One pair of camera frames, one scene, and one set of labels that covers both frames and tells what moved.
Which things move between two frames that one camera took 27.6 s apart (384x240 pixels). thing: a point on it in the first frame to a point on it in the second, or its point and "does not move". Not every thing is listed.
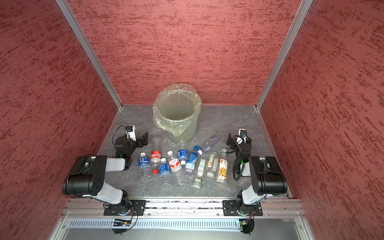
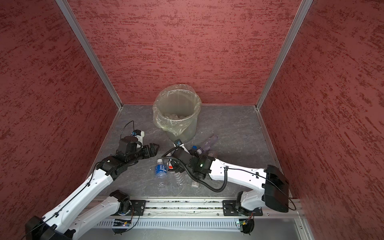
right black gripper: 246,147 to 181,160
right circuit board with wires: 247,226 does not move
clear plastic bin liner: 175,106 does not move
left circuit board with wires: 119,222 does not move
